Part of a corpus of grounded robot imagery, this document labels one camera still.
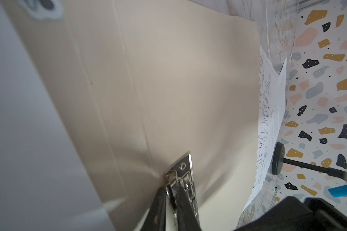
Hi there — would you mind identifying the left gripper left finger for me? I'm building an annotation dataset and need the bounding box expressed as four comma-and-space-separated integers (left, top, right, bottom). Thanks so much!
140, 187, 167, 231

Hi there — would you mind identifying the technical drawing paper sheet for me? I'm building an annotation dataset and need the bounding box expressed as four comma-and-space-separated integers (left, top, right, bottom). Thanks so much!
245, 48, 287, 208

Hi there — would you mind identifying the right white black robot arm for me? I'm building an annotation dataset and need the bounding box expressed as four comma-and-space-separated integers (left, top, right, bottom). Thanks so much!
238, 142, 347, 231

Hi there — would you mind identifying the text printed paper sheet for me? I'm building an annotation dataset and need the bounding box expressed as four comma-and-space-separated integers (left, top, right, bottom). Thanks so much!
0, 4, 114, 231

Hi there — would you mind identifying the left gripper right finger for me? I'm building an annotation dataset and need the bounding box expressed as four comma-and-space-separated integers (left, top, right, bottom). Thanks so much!
175, 186, 201, 231

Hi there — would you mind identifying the beige manila folder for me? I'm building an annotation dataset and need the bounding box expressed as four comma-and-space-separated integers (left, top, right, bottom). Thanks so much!
1, 1, 260, 231

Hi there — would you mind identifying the silver folder clip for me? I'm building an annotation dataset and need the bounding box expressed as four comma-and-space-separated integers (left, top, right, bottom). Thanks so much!
164, 151, 200, 223

